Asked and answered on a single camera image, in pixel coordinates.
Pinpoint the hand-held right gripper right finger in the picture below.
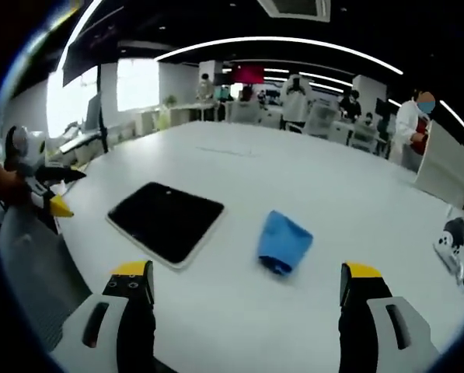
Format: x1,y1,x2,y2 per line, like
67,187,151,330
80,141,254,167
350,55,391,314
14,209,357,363
337,262,442,373

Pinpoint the grey office chair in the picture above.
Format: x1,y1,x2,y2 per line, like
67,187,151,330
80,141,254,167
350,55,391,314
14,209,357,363
0,205,95,353

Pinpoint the white standing board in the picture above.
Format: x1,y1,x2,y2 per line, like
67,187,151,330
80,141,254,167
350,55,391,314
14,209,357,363
413,119,464,209

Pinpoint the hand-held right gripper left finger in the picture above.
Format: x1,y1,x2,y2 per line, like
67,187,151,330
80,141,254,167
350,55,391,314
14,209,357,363
49,260,157,373

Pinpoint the blue cleaning cloth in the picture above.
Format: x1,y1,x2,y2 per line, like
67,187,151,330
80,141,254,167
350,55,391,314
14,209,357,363
256,210,314,277

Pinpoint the red wall screen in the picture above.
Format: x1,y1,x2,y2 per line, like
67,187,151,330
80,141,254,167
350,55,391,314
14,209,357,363
231,64,265,84

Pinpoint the ceiling air vent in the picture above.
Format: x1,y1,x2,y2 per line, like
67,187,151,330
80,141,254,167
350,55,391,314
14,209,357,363
256,0,332,23

